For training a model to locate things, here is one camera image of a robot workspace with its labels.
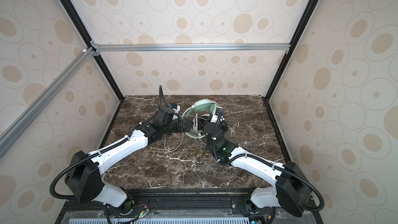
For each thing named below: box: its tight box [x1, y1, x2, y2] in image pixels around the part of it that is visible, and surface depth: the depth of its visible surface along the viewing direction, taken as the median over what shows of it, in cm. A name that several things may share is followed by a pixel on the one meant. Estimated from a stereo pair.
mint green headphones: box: [181, 99, 220, 139], surface depth 83 cm
